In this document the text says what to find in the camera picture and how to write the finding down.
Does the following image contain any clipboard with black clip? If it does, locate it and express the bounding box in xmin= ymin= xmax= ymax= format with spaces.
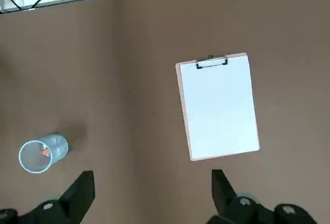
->
xmin=175 ymin=51 xmax=260 ymax=162

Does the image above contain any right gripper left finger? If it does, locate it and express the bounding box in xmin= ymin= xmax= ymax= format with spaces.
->
xmin=0 ymin=170 xmax=96 ymax=224

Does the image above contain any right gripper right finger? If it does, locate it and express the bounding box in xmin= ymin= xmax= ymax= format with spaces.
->
xmin=207 ymin=169 xmax=318 ymax=224

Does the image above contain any translucent blue plastic cup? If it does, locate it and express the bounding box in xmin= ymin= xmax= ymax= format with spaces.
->
xmin=18 ymin=133 xmax=70 ymax=175

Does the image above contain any white paper sheet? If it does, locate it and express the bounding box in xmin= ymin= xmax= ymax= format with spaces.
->
xmin=179 ymin=55 xmax=260 ymax=159

